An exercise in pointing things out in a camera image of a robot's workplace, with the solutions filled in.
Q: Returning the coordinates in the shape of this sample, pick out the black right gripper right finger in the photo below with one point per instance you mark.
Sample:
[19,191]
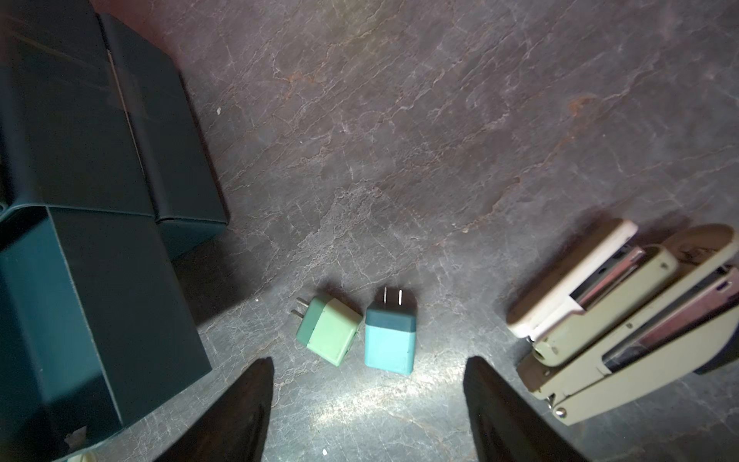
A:
[503,425]

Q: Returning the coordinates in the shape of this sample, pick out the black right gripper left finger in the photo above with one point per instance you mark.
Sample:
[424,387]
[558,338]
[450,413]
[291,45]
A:
[235,427]

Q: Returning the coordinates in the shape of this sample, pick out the cyan blue plug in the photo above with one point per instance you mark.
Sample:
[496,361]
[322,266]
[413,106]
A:
[391,331]

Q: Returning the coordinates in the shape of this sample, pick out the dark teal drawer cabinet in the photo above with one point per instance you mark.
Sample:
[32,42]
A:
[95,330]

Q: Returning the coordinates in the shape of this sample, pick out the light green plug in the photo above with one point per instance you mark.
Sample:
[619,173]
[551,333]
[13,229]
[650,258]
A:
[328,327]

